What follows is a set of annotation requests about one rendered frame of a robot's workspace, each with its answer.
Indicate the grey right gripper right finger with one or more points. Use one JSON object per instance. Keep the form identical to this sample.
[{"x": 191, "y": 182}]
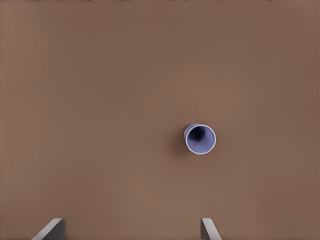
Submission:
[{"x": 209, "y": 231}]

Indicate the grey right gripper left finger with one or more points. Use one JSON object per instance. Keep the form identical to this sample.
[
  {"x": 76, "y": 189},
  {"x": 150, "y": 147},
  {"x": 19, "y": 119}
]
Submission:
[{"x": 53, "y": 230}]

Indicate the blue cup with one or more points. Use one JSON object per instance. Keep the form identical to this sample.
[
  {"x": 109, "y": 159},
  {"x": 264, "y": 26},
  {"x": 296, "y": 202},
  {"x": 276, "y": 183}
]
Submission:
[{"x": 200, "y": 139}]

